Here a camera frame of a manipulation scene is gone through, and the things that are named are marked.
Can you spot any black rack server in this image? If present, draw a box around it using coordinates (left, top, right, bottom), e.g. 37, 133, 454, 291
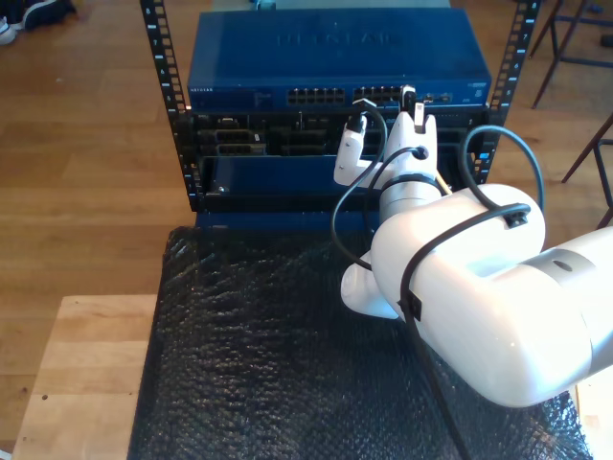
189, 108, 490, 159

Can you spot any brown metal stool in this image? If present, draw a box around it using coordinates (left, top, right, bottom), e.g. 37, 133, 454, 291
562, 112, 613, 231

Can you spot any blue metal chair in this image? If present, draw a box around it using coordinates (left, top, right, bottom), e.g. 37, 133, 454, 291
529, 0, 613, 109

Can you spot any black woven mat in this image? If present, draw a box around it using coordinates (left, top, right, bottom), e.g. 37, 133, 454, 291
127, 224, 595, 460

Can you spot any dark sneaker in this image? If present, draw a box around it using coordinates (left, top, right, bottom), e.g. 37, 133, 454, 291
21, 0, 78, 30

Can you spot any black perforated rack post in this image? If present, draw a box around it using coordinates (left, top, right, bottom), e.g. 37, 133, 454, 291
140, 0, 202, 212
488, 0, 545, 121

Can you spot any blue network switch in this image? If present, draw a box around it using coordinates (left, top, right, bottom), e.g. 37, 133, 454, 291
186, 8, 493, 114

